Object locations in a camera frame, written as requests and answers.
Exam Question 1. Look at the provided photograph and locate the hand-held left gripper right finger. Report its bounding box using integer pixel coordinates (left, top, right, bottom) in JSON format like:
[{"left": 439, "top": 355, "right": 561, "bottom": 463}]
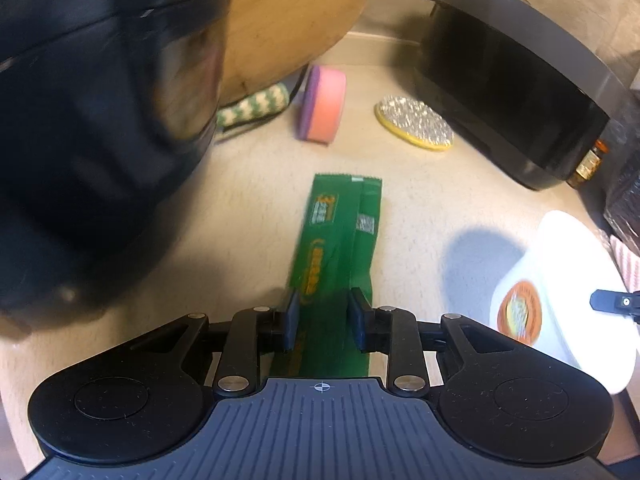
[{"left": 347, "top": 287, "right": 513, "bottom": 397}]

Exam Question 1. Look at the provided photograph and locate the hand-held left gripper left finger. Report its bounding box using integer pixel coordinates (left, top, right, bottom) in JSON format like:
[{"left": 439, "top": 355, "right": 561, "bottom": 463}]
[{"left": 129, "top": 289, "right": 302, "bottom": 397}]

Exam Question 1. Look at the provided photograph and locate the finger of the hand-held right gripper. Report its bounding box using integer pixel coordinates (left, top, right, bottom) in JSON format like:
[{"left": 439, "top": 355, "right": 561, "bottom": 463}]
[{"left": 589, "top": 288, "right": 640, "bottom": 322}]

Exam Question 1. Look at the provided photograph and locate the green snack packet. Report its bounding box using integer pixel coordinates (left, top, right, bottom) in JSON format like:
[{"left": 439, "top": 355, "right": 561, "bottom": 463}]
[{"left": 270, "top": 172, "right": 384, "bottom": 379}]

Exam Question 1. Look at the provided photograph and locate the pink striped cloth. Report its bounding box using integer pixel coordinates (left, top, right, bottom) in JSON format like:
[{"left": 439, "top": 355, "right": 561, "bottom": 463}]
[{"left": 609, "top": 231, "right": 640, "bottom": 292}]

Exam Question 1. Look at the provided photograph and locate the black plastic bag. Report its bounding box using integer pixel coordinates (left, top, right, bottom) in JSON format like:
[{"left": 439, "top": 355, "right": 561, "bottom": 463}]
[{"left": 601, "top": 100, "right": 640, "bottom": 257}]

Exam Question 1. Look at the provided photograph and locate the brown glass jar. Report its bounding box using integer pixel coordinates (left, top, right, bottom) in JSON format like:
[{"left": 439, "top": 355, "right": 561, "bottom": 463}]
[{"left": 566, "top": 138, "right": 609, "bottom": 191}]

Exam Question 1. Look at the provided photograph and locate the yellow silver scouring pad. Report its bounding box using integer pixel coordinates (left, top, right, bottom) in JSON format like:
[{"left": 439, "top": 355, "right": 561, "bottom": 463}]
[{"left": 374, "top": 94, "right": 456, "bottom": 153}]

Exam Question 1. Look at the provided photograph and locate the green white striped cloth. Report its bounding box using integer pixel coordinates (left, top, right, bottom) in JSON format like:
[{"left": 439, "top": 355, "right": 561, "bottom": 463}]
[{"left": 215, "top": 83, "right": 292, "bottom": 134}]

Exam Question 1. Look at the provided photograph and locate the pink and purple sponge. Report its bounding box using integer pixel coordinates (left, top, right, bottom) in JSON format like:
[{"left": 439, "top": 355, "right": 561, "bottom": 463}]
[{"left": 297, "top": 63, "right": 349, "bottom": 144}]

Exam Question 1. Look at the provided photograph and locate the black kitchen appliance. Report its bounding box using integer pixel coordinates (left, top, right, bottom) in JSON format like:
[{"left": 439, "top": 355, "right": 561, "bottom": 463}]
[{"left": 411, "top": 0, "right": 615, "bottom": 192}]

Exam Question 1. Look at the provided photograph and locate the black cooking pot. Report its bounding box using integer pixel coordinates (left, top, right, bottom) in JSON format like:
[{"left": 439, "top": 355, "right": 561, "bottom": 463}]
[{"left": 0, "top": 0, "right": 237, "bottom": 333}]

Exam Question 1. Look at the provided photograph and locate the round wooden cutting board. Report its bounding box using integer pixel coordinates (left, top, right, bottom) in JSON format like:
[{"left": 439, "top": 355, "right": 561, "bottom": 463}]
[{"left": 214, "top": 0, "right": 379, "bottom": 109}]

